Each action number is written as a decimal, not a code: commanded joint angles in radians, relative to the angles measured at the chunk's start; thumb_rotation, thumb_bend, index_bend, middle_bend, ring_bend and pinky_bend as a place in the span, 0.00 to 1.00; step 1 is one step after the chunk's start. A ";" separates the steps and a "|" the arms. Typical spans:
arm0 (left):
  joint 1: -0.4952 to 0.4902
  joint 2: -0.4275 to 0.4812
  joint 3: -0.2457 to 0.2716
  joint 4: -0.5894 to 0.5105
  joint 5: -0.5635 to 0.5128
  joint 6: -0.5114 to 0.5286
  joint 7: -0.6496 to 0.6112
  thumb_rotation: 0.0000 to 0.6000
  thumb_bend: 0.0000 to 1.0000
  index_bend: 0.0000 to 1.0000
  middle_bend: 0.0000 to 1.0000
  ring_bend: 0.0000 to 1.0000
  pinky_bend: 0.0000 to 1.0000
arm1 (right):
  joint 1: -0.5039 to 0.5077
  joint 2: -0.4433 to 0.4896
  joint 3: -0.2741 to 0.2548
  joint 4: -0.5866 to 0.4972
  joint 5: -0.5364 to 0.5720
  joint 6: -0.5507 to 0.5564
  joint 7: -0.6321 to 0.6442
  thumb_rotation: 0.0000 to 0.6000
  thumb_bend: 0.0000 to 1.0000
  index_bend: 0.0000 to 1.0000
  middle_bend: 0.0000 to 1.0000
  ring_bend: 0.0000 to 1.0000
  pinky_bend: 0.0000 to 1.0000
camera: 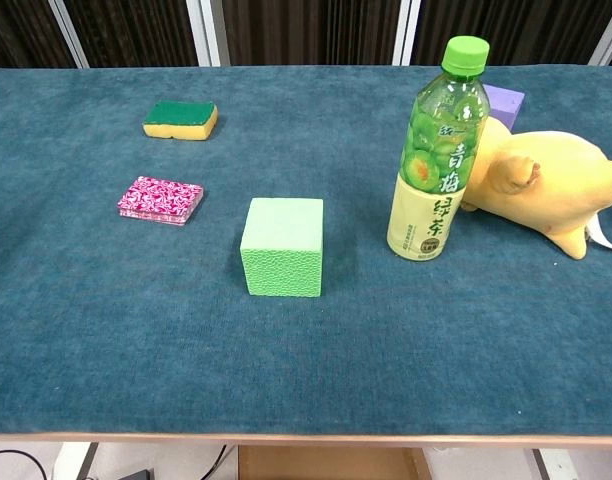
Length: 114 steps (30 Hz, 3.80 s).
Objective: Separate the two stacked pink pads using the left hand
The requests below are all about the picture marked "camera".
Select light green foam cube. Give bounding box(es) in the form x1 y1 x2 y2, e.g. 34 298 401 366
239 197 325 300

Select green tea plastic bottle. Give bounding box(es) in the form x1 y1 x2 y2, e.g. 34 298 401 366
386 35 491 262

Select blue velvet tablecloth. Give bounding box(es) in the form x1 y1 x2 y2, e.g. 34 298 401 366
0 63 612 436

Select green yellow scouring sponge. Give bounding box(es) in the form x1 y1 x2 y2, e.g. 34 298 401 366
142 100 220 143

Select brown cardboard box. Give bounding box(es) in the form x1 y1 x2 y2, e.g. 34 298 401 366
237 444 432 480

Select purple foam cube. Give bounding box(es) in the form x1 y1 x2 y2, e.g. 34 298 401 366
481 83 526 132

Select yellow plush duck toy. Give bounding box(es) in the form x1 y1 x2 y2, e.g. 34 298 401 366
459 115 612 261

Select white table leg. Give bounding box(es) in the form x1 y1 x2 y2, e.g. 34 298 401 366
53 442 100 480
530 448 587 480

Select thin black floor cable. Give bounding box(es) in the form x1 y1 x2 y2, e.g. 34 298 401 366
205 444 228 471
0 449 55 480

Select white metal frame post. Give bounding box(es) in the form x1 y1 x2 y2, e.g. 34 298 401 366
392 0 422 66
185 0 232 68
588 0 612 66
48 0 91 69

